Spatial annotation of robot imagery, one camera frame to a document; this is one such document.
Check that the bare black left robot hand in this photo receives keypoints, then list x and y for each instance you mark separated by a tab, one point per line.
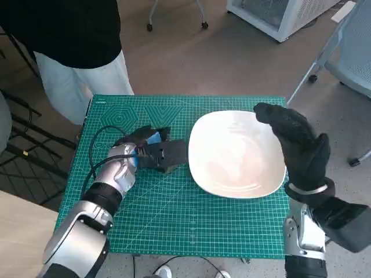
142	133

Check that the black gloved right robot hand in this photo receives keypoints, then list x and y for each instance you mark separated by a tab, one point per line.
298	139

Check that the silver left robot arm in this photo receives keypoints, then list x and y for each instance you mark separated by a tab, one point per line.
87	220

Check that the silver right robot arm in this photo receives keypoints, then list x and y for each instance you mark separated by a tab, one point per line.
304	234

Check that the white square plate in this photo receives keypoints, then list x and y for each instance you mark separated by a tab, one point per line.
232	156

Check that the green cutting mat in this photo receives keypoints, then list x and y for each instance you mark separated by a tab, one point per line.
174	217

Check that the white mesh cabinet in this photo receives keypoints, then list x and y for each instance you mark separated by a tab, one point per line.
290	17

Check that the office chair base with casters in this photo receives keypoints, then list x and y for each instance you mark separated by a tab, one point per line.
205	24

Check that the white flat rectangular object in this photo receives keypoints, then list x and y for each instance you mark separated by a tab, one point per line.
343	13

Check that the person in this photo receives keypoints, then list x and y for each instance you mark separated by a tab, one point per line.
58	29

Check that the white shoe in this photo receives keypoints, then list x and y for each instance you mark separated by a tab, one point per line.
223	274
163	272

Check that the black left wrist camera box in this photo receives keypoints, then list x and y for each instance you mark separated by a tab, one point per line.
174	153

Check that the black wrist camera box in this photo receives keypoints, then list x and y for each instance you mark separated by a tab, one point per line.
345	223
174	153

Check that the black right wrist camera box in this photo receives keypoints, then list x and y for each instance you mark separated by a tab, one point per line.
345	223

